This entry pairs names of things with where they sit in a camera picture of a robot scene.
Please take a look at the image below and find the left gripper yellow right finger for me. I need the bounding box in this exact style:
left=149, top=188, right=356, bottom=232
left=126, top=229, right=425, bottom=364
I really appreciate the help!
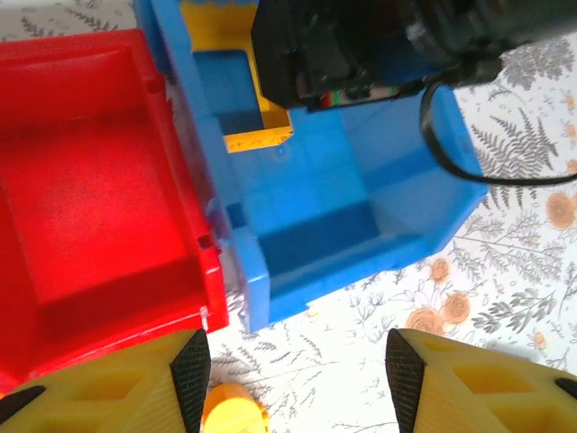
left=386, top=327, right=577, bottom=433

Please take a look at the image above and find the red plastic bin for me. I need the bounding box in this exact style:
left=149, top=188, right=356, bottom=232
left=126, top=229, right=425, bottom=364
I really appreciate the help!
left=0, top=29, right=229, bottom=393

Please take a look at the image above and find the floral tablecloth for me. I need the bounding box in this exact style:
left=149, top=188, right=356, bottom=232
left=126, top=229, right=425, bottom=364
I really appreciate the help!
left=0, top=0, right=577, bottom=433

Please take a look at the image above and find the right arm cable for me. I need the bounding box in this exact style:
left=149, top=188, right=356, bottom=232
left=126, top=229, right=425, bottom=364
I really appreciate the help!
left=419, top=76, right=577, bottom=187

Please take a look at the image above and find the small yellow lego brick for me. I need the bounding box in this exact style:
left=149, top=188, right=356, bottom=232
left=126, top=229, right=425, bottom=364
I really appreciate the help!
left=201, top=382, right=271, bottom=433

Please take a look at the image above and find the blue plastic bin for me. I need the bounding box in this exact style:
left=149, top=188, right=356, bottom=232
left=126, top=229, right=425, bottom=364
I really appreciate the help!
left=133, top=0, right=490, bottom=335

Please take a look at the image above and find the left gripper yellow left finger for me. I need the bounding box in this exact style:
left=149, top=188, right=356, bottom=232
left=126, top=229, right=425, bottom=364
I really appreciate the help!
left=0, top=328, right=212, bottom=433

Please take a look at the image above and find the yellow lego window frame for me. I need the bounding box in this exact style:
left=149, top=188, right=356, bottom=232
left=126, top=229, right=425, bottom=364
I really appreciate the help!
left=179, top=0, right=295, bottom=154

